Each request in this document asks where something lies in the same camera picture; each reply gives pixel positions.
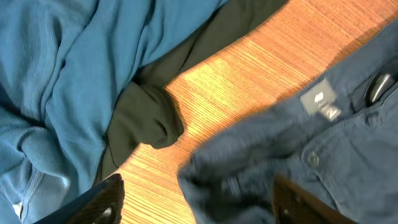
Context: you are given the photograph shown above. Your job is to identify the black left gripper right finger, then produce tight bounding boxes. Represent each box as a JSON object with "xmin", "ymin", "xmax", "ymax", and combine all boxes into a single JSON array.
[{"xmin": 272, "ymin": 175, "xmax": 356, "ymax": 224}]

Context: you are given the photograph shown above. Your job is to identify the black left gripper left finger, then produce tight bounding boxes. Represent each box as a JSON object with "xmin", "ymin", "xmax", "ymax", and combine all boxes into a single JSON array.
[{"xmin": 35, "ymin": 174, "xmax": 124, "ymax": 224}]

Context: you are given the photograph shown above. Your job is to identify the navy blue shorts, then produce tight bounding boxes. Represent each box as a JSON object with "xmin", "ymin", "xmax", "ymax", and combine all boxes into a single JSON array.
[{"xmin": 178, "ymin": 22, "xmax": 397, "ymax": 223}]

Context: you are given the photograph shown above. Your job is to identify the black garment under t-shirt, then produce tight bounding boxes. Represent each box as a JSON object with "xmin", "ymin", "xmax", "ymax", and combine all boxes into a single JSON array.
[{"xmin": 95, "ymin": 0, "xmax": 287, "ymax": 183}]

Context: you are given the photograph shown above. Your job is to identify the teal blue t-shirt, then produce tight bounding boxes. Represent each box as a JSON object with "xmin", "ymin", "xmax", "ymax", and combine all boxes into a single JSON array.
[{"xmin": 1, "ymin": 0, "xmax": 224, "ymax": 223}]

